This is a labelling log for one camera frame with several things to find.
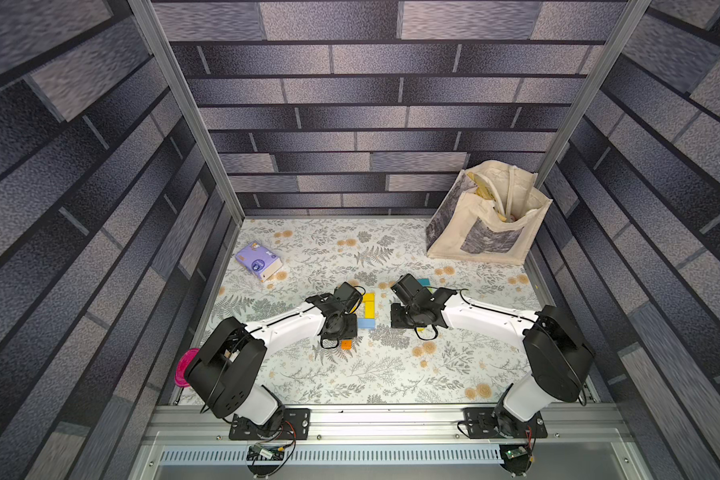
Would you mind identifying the light blue block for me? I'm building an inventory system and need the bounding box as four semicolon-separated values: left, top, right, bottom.
358;318;376;330

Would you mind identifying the small yellow block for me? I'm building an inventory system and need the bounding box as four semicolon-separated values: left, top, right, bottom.
363;301;376;319

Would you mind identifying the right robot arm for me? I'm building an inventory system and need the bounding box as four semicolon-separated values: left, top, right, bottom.
391;274;595;422

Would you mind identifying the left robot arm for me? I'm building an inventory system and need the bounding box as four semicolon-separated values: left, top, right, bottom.
176;282;365;427

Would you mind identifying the purple card box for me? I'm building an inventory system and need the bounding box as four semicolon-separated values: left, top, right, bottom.
234;242;283;282

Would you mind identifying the canvas tote bag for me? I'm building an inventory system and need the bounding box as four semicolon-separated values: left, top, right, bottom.
425;160;553;265

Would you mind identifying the pink plastic lid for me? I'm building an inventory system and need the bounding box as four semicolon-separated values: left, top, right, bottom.
174;348;199;388

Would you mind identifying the left circuit board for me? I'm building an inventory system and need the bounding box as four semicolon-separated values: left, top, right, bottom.
246;444;285;463

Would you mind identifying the circuit board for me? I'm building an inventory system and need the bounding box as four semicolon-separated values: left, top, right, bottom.
499;445;532;464
246;444;285;463

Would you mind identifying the right circuit board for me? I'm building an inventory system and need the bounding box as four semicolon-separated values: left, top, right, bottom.
499;445;532;464

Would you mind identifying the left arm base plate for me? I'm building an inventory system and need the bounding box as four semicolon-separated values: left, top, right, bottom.
228;407;312;441

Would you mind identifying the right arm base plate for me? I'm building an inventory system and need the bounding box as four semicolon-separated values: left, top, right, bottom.
457;407;548;441

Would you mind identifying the aluminium front rail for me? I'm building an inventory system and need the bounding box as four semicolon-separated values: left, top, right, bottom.
127;403;652;479

